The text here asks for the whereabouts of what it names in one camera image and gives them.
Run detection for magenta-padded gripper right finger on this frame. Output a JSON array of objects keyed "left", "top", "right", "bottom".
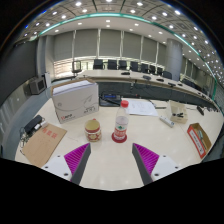
[{"left": 132, "top": 143, "right": 183, "bottom": 185}]

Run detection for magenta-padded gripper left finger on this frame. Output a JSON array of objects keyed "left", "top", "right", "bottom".
[{"left": 41, "top": 142, "right": 92, "bottom": 185}]

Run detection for clear red-capped water bottle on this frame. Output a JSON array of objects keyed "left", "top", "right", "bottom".
[{"left": 113, "top": 99, "right": 130, "bottom": 142}]

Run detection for red flowered mug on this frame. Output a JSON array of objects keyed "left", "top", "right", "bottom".
[{"left": 84, "top": 118, "right": 102, "bottom": 143}]

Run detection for flat round red coaster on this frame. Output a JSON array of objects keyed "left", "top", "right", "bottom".
[{"left": 111, "top": 132, "right": 128, "bottom": 144}]

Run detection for brown paper envelope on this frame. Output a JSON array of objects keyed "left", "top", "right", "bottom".
[{"left": 21, "top": 122, "right": 68, "bottom": 168}]

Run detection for white power strip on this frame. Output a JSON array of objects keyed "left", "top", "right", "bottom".
[{"left": 158, "top": 115, "right": 176, "bottom": 129}]

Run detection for white printed paper sheet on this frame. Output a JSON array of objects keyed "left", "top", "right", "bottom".
[{"left": 125, "top": 98, "right": 159, "bottom": 118}]

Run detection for open red cardboard box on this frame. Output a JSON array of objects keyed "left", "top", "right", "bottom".
[{"left": 186, "top": 122, "right": 213, "bottom": 160}]

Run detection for small white cardboard box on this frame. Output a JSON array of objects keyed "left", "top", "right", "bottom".
[{"left": 168, "top": 99, "right": 189, "bottom": 124}]

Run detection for black power adapter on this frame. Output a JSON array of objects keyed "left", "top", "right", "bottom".
[{"left": 23, "top": 114, "right": 44, "bottom": 135}]

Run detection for white copy paper carton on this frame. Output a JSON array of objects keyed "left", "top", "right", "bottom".
[{"left": 50, "top": 78, "right": 100, "bottom": 125}]

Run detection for black laptop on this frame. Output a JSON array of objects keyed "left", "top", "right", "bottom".
[{"left": 99, "top": 92, "right": 122, "bottom": 108}]

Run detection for grey box monitor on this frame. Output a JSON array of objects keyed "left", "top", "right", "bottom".
[{"left": 28, "top": 76, "right": 47, "bottom": 95}]

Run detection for long curved conference desk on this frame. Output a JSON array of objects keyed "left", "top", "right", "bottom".
[{"left": 76, "top": 69, "right": 218, "bottom": 113}]

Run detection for black office chairs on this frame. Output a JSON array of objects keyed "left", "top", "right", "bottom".
[{"left": 71, "top": 58, "right": 198, "bottom": 89}]

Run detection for round ceiling lights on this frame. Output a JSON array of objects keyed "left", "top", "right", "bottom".
[{"left": 23, "top": 0, "right": 224, "bottom": 81}]

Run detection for black cable bundle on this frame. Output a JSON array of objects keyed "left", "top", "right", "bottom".
[{"left": 19, "top": 128, "right": 31, "bottom": 149}]

